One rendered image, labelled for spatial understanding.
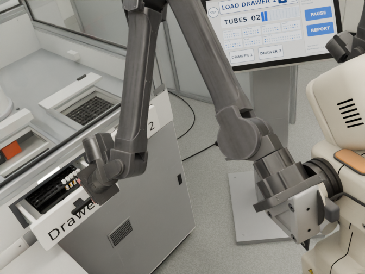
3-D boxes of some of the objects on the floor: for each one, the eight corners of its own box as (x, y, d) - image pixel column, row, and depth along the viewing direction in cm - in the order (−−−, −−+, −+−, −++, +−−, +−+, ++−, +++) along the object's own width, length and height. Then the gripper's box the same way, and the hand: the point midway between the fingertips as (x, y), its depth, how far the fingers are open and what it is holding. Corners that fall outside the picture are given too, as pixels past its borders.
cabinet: (200, 232, 204) (176, 117, 154) (40, 402, 152) (-76, 311, 102) (98, 165, 261) (56, 65, 211) (-44, 272, 209) (-145, 174, 159)
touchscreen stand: (325, 237, 190) (350, 60, 126) (237, 244, 194) (219, 78, 130) (301, 168, 228) (311, 6, 164) (228, 176, 233) (211, 22, 169)
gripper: (79, 169, 88) (70, 181, 102) (105, 203, 88) (92, 211, 102) (101, 153, 92) (89, 167, 105) (126, 186, 92) (112, 195, 105)
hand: (92, 188), depth 103 cm, fingers open, 3 cm apart
